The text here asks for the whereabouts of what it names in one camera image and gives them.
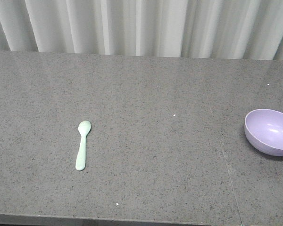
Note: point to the mint green plastic spoon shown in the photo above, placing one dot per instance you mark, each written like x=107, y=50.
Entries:
x=83, y=128

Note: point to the white curtain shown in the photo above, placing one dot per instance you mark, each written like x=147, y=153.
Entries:
x=234, y=29

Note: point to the purple plastic bowl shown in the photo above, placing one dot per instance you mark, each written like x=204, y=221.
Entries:
x=263, y=129

